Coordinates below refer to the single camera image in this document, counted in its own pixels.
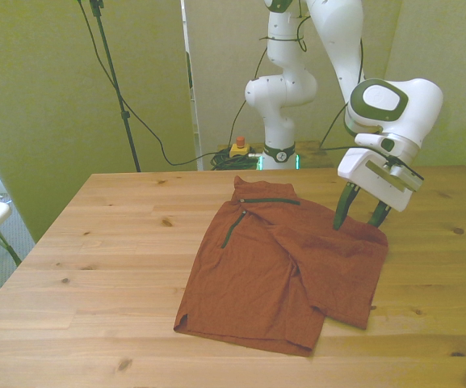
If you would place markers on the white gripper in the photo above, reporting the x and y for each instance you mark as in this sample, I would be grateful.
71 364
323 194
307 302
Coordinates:
355 169

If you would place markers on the rust red shorts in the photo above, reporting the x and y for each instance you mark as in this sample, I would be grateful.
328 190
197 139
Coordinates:
265 283

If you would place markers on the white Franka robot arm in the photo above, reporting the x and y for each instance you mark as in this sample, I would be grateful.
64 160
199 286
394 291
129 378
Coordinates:
281 93

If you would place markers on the yellow emergency stop button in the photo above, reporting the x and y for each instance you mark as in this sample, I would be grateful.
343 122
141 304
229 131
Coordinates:
238 150

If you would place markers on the black tripod pole stand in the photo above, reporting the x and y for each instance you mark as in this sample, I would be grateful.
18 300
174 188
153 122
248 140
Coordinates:
114 77

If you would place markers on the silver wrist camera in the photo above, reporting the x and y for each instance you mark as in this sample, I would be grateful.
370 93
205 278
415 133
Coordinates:
408 178

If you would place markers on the small wooden pedestal table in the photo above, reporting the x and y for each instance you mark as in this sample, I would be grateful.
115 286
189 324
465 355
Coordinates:
313 155

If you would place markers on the white vertical post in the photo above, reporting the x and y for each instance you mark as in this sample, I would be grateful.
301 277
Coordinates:
185 24

